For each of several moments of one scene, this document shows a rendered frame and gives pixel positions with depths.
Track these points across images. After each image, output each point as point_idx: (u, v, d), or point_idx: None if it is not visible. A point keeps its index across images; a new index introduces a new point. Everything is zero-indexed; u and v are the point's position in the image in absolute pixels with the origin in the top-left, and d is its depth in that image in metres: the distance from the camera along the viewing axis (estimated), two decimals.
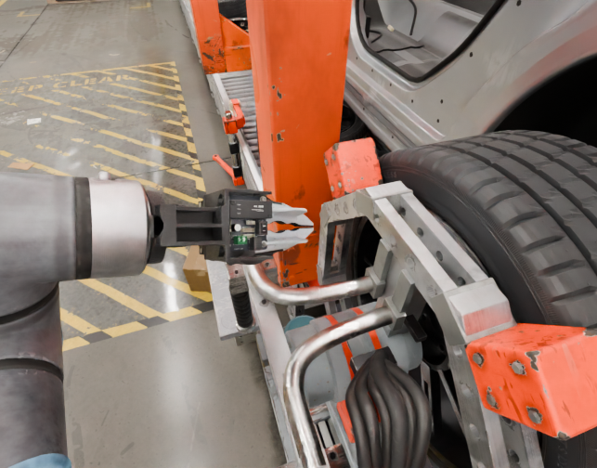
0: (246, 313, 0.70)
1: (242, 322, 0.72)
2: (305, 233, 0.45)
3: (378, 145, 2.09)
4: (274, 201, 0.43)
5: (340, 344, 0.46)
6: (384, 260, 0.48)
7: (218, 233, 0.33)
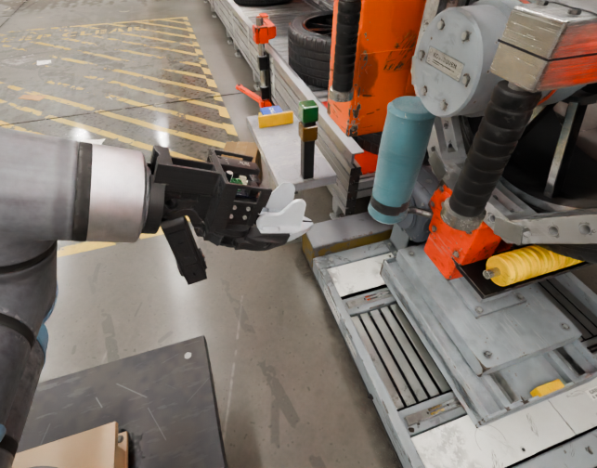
0: (352, 58, 0.55)
1: (343, 79, 0.58)
2: (306, 225, 0.45)
3: None
4: None
5: None
6: None
7: (213, 175, 0.34)
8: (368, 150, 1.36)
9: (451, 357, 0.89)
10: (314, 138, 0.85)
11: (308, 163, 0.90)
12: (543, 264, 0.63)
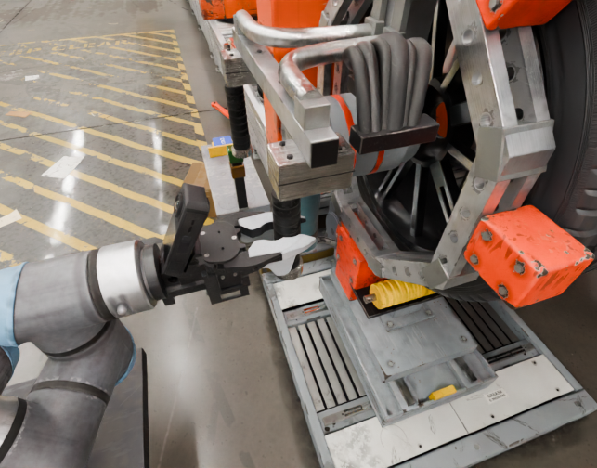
0: (242, 125, 0.68)
1: (239, 141, 0.70)
2: None
3: None
4: (275, 260, 0.43)
5: (337, 59, 0.45)
6: None
7: None
8: None
9: (366, 366, 1.02)
10: (242, 175, 0.97)
11: (241, 196, 1.03)
12: (412, 291, 0.75)
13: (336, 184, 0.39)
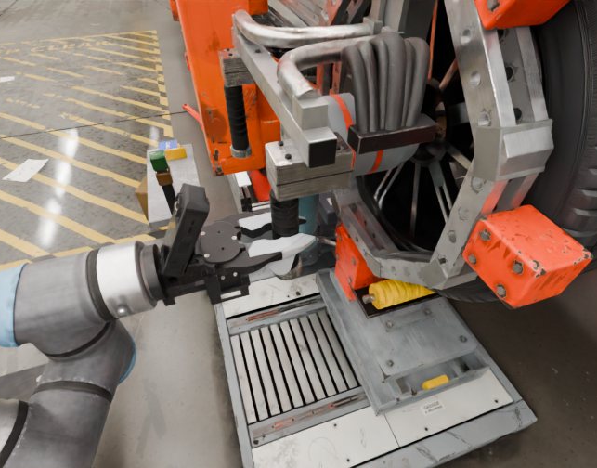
0: (241, 125, 0.68)
1: (238, 141, 0.70)
2: None
3: None
4: (275, 259, 0.43)
5: (335, 59, 0.45)
6: None
7: None
8: None
9: (361, 357, 1.04)
10: (169, 182, 0.95)
11: (172, 203, 1.01)
12: (411, 291, 0.75)
13: (334, 184, 0.39)
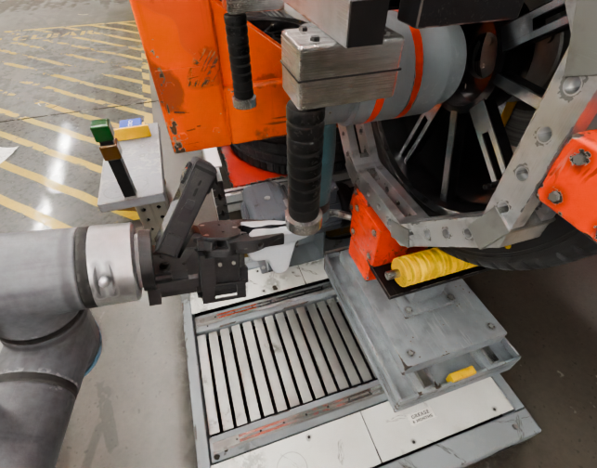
0: (245, 67, 0.58)
1: (240, 87, 0.60)
2: None
3: None
4: (277, 242, 0.42)
5: None
6: None
7: None
8: (247, 162, 1.34)
9: (376, 346, 0.94)
10: (117, 157, 0.82)
11: (123, 182, 0.88)
12: (442, 266, 0.65)
13: (375, 89, 0.29)
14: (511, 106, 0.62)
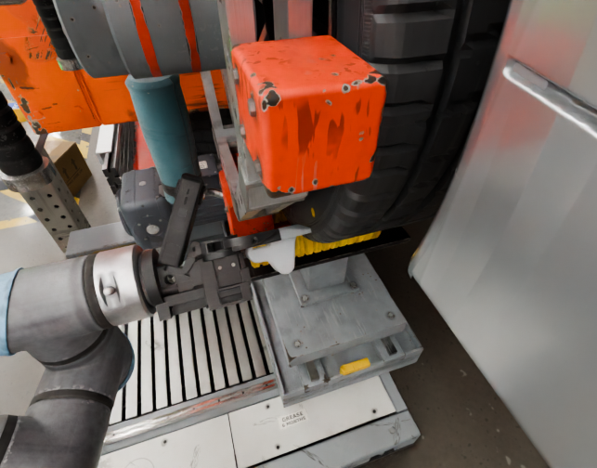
0: (56, 20, 0.52)
1: (58, 45, 0.54)
2: None
3: None
4: (273, 238, 0.42)
5: None
6: None
7: (206, 299, 0.44)
8: None
9: (273, 337, 0.88)
10: None
11: None
12: (295, 244, 0.59)
13: None
14: None
